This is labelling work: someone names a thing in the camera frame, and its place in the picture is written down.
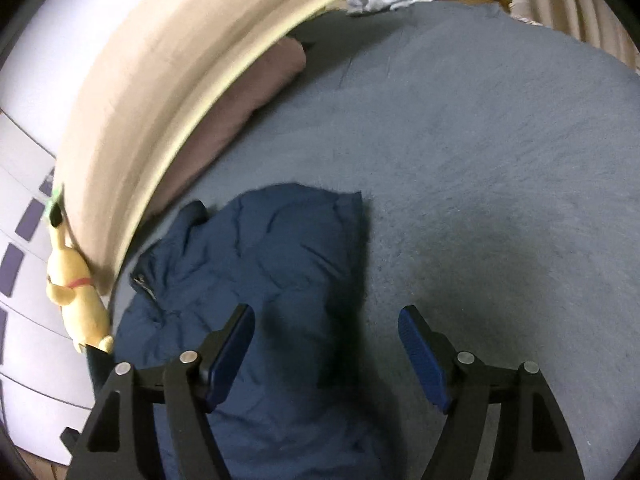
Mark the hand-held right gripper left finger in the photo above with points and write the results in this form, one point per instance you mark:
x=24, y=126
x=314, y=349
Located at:
x=231, y=356

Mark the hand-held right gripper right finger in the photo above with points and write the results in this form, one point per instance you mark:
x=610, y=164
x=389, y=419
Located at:
x=423, y=356

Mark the navy blue padded jacket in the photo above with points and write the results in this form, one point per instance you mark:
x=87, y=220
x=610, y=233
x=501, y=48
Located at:
x=280, y=260

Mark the yellow plush toy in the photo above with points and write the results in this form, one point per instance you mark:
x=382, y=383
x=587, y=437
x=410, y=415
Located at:
x=80, y=305

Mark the white wardrobe with purple panels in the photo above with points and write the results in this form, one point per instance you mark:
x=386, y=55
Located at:
x=40, y=385

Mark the grey bed sheet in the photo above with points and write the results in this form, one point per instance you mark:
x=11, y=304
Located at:
x=475, y=160

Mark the brown pillow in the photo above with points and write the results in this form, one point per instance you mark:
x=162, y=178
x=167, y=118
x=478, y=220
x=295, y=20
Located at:
x=240, y=105

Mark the wooden headboard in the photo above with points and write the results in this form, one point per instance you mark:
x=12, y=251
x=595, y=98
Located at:
x=165, y=85

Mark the white crumpled cloth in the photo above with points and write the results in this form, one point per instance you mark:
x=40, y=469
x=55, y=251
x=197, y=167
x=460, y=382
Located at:
x=375, y=0

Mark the beige striped curtain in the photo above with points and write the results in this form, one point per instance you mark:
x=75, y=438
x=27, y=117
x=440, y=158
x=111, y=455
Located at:
x=575, y=5

